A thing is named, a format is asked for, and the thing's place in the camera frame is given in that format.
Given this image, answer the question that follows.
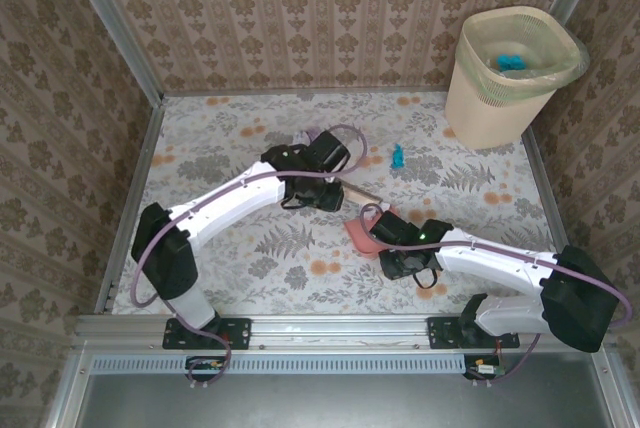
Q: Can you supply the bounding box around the grey slotted cable duct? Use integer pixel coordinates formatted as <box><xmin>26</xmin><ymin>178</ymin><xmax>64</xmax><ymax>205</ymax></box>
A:
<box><xmin>91</xmin><ymin>352</ymin><xmax>501</xmax><ymax>375</ymax></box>

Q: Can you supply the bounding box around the aluminium mounting rail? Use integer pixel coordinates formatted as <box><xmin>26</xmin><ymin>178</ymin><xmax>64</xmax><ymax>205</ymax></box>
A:
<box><xmin>74</xmin><ymin>314</ymin><xmax>621</xmax><ymax>352</ymax></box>

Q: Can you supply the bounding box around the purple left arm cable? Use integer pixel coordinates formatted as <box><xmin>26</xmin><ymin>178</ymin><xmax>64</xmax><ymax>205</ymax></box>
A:
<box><xmin>130</xmin><ymin>123</ymin><xmax>370</xmax><ymax>389</ymax></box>

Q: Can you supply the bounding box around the floral patterned table cover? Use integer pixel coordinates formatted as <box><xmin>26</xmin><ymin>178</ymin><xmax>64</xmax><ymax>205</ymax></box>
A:
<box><xmin>110</xmin><ymin>91</ymin><xmax>576</xmax><ymax>317</ymax></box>

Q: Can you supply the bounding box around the cream plastic waste bin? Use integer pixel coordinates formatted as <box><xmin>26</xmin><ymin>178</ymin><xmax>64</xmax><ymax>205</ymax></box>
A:
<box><xmin>443</xmin><ymin>5</ymin><xmax>591</xmax><ymax>150</ymax></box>

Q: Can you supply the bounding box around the aluminium table edge rail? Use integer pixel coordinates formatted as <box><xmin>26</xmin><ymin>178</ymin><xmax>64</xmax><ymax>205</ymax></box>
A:
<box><xmin>521</xmin><ymin>126</ymin><xmax>592</xmax><ymax>313</ymax></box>
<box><xmin>94</xmin><ymin>97</ymin><xmax>166</xmax><ymax>319</ymax></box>

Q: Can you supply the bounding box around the grey metal shelf panel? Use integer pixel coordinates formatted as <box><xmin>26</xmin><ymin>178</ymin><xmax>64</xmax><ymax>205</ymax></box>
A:
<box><xmin>74</xmin><ymin>372</ymin><xmax>616</xmax><ymax>428</ymax></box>

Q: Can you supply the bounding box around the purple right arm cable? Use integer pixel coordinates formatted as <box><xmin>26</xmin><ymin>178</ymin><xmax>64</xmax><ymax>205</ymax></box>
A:
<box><xmin>360</xmin><ymin>203</ymin><xmax>632</xmax><ymax>389</ymax></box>

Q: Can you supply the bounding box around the small electronics board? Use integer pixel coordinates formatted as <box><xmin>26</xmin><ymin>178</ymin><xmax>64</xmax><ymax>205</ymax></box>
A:
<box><xmin>185</xmin><ymin>355</ymin><xmax>227</xmax><ymax>383</ymax></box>
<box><xmin>463</xmin><ymin>354</ymin><xmax>502</xmax><ymax>382</ymax></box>

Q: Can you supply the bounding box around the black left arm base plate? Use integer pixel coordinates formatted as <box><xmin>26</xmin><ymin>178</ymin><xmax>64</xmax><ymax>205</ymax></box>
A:
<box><xmin>161</xmin><ymin>316</ymin><xmax>252</xmax><ymax>351</ymax></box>

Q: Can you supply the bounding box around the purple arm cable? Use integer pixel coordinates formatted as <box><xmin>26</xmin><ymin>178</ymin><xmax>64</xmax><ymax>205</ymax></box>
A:
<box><xmin>360</xmin><ymin>203</ymin><xmax>632</xmax><ymax>389</ymax></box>
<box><xmin>130</xmin><ymin>123</ymin><xmax>370</xmax><ymax>389</ymax></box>

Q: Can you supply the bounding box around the translucent green bin liner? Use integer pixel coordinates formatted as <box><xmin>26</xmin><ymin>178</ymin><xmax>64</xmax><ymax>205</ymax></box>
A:
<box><xmin>453</xmin><ymin>5</ymin><xmax>592</xmax><ymax>99</ymax></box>

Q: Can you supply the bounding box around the pink plastic dustpan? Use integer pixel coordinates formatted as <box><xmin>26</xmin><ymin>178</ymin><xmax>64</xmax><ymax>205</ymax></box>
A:
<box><xmin>343</xmin><ymin>204</ymin><xmax>401</xmax><ymax>260</ymax></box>

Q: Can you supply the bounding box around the cream hand brush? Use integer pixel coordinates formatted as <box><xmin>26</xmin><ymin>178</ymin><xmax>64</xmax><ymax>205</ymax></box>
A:
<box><xmin>342</xmin><ymin>181</ymin><xmax>385</xmax><ymax>207</ymax></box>

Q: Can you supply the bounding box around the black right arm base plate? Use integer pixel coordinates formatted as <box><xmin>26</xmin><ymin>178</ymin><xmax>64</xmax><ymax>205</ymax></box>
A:
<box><xmin>426</xmin><ymin>316</ymin><xmax>521</xmax><ymax>351</ymax></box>

